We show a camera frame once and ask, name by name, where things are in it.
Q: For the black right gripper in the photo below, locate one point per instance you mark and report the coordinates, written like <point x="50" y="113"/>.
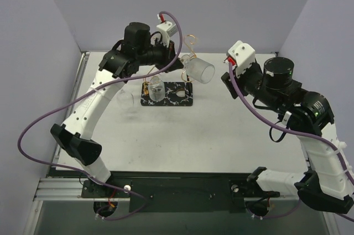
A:
<point x="230" y="83"/>

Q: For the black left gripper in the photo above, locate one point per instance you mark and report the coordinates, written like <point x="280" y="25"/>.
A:
<point x="168" y="54"/>

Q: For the short clear glass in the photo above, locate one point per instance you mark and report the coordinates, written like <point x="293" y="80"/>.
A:
<point x="196" y="69"/>
<point x="156" y="89"/>

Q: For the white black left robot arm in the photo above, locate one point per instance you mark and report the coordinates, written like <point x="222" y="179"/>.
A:
<point x="117" y="66"/>

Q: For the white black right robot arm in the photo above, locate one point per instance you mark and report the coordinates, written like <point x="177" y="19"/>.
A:
<point x="327" y="184"/>

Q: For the gold wine glass rack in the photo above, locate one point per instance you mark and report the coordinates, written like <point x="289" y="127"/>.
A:
<point x="176" y="93"/>

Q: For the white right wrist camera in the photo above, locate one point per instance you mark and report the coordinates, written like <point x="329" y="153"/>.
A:
<point x="241" y="56"/>

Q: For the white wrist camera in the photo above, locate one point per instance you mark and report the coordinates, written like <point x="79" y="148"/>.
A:
<point x="167" y="30"/>
<point x="241" y="56"/>

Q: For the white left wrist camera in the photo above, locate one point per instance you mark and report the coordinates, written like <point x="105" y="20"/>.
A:
<point x="167" y="30"/>

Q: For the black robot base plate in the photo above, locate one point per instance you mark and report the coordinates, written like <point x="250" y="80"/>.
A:
<point x="182" y="192"/>

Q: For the aluminium table frame rail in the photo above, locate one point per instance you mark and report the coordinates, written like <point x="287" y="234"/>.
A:
<point x="58" y="189"/>

